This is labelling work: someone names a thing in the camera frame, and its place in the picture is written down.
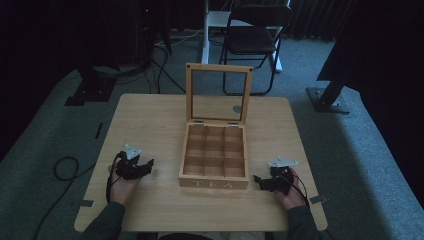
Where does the black stand with base plate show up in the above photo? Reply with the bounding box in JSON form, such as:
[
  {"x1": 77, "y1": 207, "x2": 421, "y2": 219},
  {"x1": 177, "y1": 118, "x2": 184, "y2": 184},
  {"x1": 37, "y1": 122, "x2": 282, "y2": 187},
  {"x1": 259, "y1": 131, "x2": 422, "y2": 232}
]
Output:
[{"x1": 64, "y1": 65, "x2": 118, "y2": 107}]

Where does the slanted black stand with base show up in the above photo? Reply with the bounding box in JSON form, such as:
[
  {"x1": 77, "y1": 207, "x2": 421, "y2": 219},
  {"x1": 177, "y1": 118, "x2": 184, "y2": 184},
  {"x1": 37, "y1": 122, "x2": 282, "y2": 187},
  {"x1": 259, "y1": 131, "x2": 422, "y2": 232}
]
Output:
[{"x1": 306, "y1": 74, "x2": 351, "y2": 115}]

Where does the bundle of floor cables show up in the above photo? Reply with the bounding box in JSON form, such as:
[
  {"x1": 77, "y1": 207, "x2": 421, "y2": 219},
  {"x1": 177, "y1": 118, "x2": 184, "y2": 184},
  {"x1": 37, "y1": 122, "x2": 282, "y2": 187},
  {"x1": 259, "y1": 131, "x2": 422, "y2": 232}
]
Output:
[{"x1": 116, "y1": 28, "x2": 204, "y2": 95}]

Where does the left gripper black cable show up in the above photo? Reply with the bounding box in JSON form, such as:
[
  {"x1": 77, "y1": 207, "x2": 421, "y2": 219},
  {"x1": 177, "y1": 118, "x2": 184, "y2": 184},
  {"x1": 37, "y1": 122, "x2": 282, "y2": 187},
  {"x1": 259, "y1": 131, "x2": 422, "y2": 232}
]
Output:
[{"x1": 105, "y1": 151, "x2": 127, "y2": 205}]

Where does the wooden tea box with lid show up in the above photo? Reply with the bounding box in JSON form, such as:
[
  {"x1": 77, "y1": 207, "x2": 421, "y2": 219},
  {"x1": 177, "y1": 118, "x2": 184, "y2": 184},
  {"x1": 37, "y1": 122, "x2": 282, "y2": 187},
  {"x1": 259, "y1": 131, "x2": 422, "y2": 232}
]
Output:
[{"x1": 178, "y1": 62, "x2": 254, "y2": 191}]

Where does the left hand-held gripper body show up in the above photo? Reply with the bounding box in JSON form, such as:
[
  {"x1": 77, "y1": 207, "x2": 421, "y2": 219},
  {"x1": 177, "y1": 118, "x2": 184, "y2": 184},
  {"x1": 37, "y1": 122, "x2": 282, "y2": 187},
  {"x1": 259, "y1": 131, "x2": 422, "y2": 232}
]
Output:
[{"x1": 114, "y1": 143, "x2": 148, "y2": 181}]

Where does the person's right hand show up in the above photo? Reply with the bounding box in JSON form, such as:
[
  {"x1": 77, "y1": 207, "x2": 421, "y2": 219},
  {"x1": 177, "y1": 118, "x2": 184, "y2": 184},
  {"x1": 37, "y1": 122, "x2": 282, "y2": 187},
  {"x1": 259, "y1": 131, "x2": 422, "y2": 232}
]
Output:
[{"x1": 274, "y1": 167, "x2": 308, "y2": 212}]

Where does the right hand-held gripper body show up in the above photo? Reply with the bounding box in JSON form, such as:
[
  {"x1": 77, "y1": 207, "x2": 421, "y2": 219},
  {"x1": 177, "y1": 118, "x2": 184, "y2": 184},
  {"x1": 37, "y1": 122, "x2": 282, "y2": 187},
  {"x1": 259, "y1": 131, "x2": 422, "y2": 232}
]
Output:
[{"x1": 262, "y1": 155, "x2": 300, "y2": 197}]

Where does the black folding chair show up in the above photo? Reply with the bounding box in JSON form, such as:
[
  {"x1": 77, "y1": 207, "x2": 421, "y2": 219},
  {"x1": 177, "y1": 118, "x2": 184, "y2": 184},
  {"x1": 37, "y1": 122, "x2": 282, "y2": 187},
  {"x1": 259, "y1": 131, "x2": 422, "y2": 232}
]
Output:
[
  {"x1": 218, "y1": 4, "x2": 294, "y2": 97},
  {"x1": 200, "y1": 0, "x2": 292, "y2": 74}
]

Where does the person's left hand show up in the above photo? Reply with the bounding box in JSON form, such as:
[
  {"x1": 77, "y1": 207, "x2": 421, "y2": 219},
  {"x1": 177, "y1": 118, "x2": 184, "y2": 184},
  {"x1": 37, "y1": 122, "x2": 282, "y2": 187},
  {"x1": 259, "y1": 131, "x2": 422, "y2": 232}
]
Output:
[{"x1": 107, "y1": 164, "x2": 145, "y2": 206}]

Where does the black floor cable loop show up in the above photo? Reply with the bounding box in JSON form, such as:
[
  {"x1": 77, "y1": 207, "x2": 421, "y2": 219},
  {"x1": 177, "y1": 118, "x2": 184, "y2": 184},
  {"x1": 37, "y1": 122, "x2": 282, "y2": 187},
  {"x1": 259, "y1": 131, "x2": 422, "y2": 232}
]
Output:
[{"x1": 32, "y1": 156, "x2": 98, "y2": 240}]

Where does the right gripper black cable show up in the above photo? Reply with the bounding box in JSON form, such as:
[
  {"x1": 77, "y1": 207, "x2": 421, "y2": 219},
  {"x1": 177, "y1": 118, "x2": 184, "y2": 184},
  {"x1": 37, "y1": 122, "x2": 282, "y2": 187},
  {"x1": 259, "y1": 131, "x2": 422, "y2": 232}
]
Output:
[{"x1": 283, "y1": 170, "x2": 312, "y2": 208}]

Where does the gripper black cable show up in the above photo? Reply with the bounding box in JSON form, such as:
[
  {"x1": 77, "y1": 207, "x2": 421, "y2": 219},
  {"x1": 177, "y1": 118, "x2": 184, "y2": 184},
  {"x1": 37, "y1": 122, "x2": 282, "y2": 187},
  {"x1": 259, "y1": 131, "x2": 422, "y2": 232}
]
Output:
[
  {"x1": 283, "y1": 170, "x2": 312, "y2": 208},
  {"x1": 105, "y1": 151, "x2": 127, "y2": 205}
]

